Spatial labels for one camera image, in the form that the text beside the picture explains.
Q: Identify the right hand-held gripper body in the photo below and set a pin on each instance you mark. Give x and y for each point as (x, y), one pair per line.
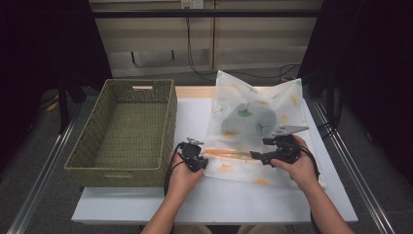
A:
(287, 151)

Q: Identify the person's left hand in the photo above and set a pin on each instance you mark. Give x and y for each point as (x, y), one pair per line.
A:
(180, 180)

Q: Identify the person's right leg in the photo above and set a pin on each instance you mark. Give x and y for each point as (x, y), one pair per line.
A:
(263, 230)

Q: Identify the dark curtain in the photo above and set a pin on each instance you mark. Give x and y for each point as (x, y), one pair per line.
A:
(39, 48)
(373, 65)

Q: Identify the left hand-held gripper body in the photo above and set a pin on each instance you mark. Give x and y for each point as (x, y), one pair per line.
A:
(190, 152)

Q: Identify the white leaf-print mesh laundry bag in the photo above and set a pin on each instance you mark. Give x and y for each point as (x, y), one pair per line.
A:
(240, 94)

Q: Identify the yellow floor tape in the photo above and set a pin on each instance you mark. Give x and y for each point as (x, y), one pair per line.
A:
(52, 106)

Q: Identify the black cloth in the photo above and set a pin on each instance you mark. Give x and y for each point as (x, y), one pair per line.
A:
(263, 115)

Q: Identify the black metal stand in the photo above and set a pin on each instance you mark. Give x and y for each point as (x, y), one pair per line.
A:
(63, 107)
(330, 97)

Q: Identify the white wall outlet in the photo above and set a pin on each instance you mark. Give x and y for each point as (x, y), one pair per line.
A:
(192, 3)

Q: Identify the green woven basket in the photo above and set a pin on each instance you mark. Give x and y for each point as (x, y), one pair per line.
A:
(130, 130)

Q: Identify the white board sheet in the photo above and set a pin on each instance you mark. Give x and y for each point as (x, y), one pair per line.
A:
(227, 204)

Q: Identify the person's right hand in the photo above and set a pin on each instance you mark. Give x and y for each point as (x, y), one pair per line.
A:
(303, 172)

